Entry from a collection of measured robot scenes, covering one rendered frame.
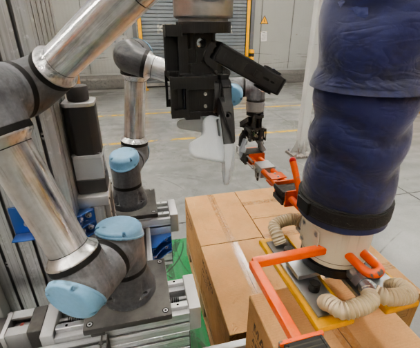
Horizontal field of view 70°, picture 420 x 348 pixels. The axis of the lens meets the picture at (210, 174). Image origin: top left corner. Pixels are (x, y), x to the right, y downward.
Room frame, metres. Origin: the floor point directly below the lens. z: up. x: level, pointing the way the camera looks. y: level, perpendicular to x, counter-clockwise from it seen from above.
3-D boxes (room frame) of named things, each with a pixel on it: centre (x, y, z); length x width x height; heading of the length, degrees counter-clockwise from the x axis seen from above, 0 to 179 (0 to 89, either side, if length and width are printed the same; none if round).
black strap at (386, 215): (0.67, -0.34, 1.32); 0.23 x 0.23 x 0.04
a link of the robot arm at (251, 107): (1.24, -0.19, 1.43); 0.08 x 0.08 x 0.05
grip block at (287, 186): (0.91, -0.28, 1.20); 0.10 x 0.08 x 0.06; 105
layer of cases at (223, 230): (1.56, -0.43, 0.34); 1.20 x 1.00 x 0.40; 13
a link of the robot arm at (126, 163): (1.13, 0.34, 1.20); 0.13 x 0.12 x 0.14; 178
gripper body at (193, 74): (0.43, 0.02, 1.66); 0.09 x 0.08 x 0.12; 103
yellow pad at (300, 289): (0.65, -0.25, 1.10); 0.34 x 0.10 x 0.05; 15
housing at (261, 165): (1.12, -0.22, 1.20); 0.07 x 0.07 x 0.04; 15
